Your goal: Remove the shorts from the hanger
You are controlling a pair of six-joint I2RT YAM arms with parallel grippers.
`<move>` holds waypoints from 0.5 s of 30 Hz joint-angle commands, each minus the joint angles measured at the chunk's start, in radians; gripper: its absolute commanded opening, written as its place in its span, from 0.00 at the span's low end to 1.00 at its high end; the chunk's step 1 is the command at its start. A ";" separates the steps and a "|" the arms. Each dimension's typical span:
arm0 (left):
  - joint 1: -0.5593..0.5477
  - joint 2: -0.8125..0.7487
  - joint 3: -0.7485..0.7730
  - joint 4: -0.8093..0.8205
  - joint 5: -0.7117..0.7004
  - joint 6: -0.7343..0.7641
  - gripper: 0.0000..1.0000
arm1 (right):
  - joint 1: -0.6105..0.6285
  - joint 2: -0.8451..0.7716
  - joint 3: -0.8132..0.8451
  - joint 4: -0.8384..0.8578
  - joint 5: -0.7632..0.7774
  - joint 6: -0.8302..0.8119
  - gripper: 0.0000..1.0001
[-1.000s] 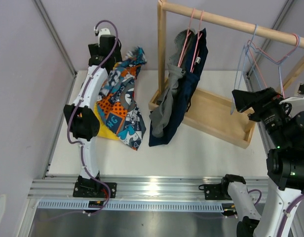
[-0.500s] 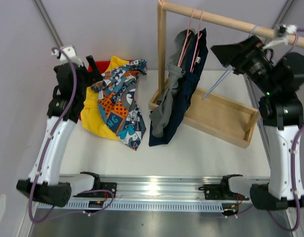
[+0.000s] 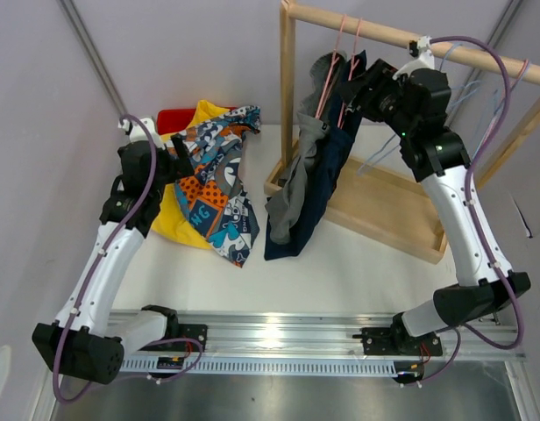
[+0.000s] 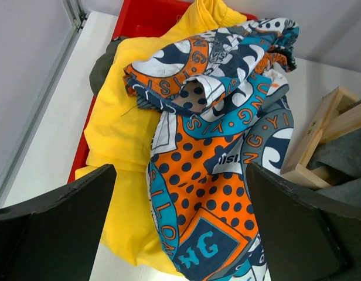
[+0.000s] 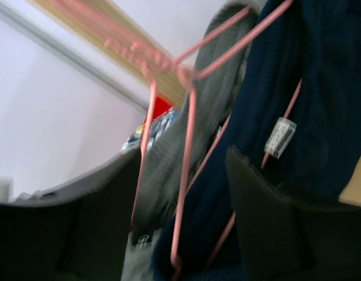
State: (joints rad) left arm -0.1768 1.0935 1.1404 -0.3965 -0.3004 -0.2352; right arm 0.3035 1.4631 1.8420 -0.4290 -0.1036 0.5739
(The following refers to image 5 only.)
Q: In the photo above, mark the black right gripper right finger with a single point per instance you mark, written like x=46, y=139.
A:
x=288, y=233

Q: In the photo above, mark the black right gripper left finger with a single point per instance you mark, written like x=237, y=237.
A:
x=77, y=231

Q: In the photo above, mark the navy blue shorts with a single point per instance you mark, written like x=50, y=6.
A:
x=297, y=118

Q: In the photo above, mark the patterned blue orange shorts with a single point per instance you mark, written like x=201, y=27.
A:
x=158, y=126

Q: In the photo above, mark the grey shorts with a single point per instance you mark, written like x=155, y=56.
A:
x=159, y=184

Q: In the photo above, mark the wooden clothes rack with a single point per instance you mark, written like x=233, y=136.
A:
x=99, y=21

